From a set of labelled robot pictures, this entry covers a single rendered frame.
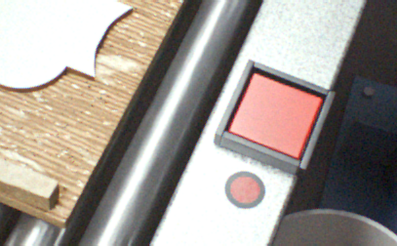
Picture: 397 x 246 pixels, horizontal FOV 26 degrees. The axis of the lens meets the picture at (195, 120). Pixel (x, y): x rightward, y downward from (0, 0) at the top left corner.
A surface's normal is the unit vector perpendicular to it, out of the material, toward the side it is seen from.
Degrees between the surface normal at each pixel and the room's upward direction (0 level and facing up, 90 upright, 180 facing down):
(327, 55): 0
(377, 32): 0
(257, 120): 0
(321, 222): 87
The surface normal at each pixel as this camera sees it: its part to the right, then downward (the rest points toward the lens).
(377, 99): 0.07, -0.48
